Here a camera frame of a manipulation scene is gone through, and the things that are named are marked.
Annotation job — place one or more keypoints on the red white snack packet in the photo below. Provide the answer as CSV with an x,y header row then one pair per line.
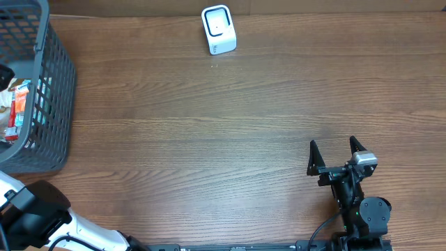
x,y
23,90

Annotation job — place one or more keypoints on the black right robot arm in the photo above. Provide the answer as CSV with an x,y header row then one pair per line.
x,y
364,219

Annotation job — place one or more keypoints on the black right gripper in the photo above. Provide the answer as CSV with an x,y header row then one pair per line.
x,y
336,171

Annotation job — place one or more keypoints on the grey plastic mesh basket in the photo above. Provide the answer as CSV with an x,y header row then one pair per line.
x,y
32,50

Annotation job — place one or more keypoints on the white barcode scanner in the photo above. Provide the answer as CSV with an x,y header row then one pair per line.
x,y
219,29

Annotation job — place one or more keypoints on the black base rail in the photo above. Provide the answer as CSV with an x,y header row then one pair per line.
x,y
244,247

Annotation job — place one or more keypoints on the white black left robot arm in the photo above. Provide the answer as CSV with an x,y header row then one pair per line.
x,y
38,214

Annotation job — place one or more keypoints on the white brown snack bag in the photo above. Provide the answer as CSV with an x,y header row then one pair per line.
x,y
11,121

